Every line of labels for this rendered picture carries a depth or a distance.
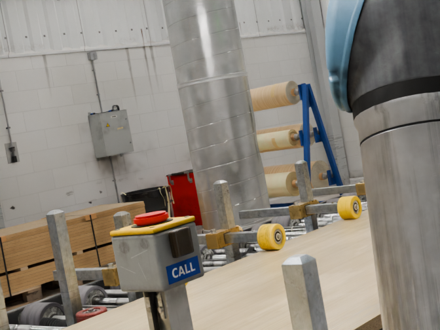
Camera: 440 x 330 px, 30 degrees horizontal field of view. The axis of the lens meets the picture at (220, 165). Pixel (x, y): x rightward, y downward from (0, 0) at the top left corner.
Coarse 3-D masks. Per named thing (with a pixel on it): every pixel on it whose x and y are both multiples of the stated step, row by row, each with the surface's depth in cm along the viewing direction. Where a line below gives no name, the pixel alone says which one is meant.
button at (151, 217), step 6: (138, 216) 92; (144, 216) 91; (150, 216) 90; (156, 216) 91; (162, 216) 91; (168, 216) 92; (138, 222) 91; (144, 222) 90; (150, 222) 90; (156, 222) 91
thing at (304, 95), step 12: (300, 84) 841; (300, 96) 841; (312, 96) 843; (312, 108) 847; (300, 132) 834; (324, 132) 851; (324, 144) 855; (336, 168) 859; (336, 180) 864; (276, 204) 897; (288, 204) 884
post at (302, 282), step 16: (304, 256) 112; (288, 272) 112; (304, 272) 110; (288, 288) 112; (304, 288) 110; (320, 288) 113; (288, 304) 113; (304, 304) 111; (320, 304) 112; (304, 320) 111; (320, 320) 112
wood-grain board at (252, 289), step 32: (352, 224) 276; (256, 256) 247; (288, 256) 238; (320, 256) 229; (352, 256) 221; (192, 288) 216; (224, 288) 209; (256, 288) 202; (352, 288) 184; (96, 320) 198; (128, 320) 192; (192, 320) 180; (224, 320) 175; (256, 320) 170; (288, 320) 166; (352, 320) 157
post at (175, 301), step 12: (180, 288) 92; (144, 300) 92; (156, 300) 91; (168, 300) 90; (180, 300) 92; (156, 312) 91; (168, 312) 90; (180, 312) 92; (156, 324) 91; (168, 324) 91; (180, 324) 92
